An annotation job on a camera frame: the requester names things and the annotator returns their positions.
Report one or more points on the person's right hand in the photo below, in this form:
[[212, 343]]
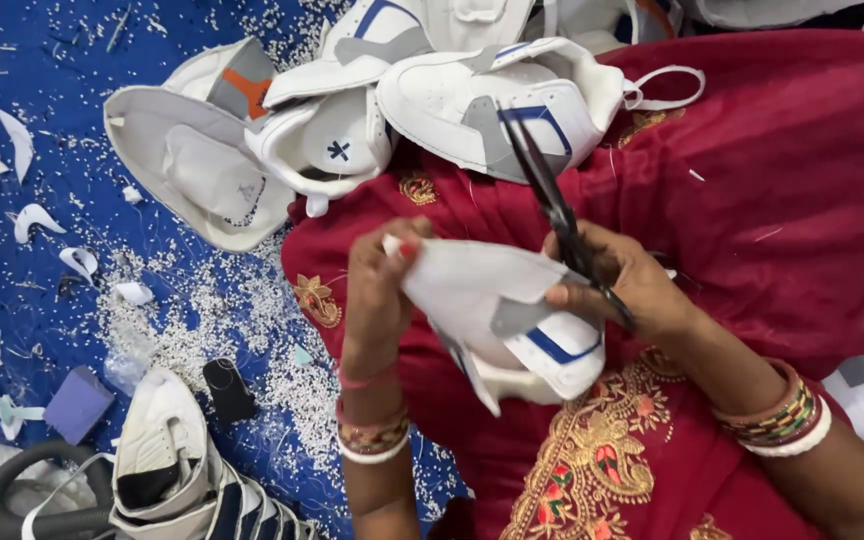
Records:
[[642, 289]]

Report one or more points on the person's left hand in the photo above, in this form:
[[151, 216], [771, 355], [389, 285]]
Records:
[[373, 289]]

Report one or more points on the black scissors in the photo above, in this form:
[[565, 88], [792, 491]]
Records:
[[548, 191]]

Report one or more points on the pink wrist thread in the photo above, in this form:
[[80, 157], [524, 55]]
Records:
[[366, 379]]

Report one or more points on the red embroidered sari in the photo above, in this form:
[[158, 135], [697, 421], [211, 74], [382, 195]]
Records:
[[762, 225]]

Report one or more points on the red and white bangles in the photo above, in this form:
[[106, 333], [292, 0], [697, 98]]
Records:
[[372, 439]]

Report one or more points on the white shoe upper black cross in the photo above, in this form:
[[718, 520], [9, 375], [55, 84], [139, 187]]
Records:
[[327, 142]]

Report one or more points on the scatter of white beads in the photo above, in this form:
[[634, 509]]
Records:
[[214, 307]]

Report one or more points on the black shoe piece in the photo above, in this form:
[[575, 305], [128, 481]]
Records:
[[228, 390]]

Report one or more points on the multicolour and white bangles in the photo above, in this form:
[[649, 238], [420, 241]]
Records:
[[781, 424]]

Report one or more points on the white shoe upper orange patch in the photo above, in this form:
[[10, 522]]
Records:
[[192, 165]]

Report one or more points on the white shoe upper with loop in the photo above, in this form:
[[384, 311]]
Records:
[[469, 90]]

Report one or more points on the white shoe upper blue outline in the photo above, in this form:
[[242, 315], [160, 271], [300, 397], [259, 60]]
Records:
[[361, 45]]

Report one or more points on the clear plastic scrap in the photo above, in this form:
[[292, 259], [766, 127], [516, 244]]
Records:
[[126, 364]]

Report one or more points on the stack of white navy uppers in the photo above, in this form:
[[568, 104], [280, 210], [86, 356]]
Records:
[[169, 465]]

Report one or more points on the pile of white shoe uppers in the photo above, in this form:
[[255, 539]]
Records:
[[597, 19]]

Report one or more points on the purple foam block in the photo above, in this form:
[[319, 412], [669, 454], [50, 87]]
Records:
[[78, 405]]

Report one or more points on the scattered white material scraps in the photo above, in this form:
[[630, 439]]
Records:
[[18, 142]]

